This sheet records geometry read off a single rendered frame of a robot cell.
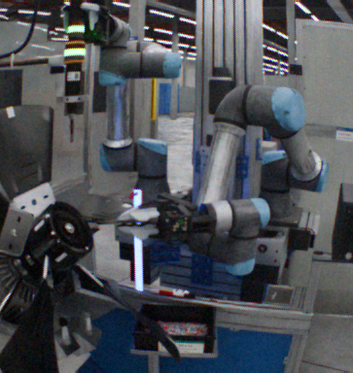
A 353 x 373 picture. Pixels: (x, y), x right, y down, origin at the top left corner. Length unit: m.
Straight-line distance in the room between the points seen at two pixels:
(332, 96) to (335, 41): 0.36
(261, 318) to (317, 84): 1.63
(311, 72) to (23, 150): 1.94
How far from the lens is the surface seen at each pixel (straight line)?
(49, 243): 0.73
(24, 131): 0.92
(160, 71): 1.07
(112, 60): 1.06
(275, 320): 1.22
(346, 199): 1.04
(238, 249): 1.01
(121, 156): 1.58
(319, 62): 2.50
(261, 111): 1.06
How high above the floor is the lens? 1.47
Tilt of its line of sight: 14 degrees down
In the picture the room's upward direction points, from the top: 1 degrees clockwise
